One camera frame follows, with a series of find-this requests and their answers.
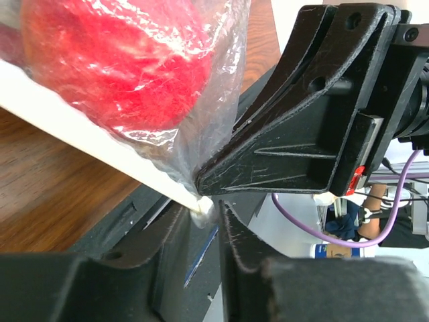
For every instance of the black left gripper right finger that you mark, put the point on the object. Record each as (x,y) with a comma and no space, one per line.
(261,284)

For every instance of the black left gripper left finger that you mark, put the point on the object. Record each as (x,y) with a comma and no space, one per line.
(142,278)

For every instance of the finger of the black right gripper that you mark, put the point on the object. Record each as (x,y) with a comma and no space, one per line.
(324,147)

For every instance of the clear zip top bag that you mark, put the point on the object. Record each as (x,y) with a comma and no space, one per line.
(165,160)

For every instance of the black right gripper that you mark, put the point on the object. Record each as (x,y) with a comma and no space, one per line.
(390,53)

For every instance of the red fake apple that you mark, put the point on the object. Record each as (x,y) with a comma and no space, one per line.
(128,65)

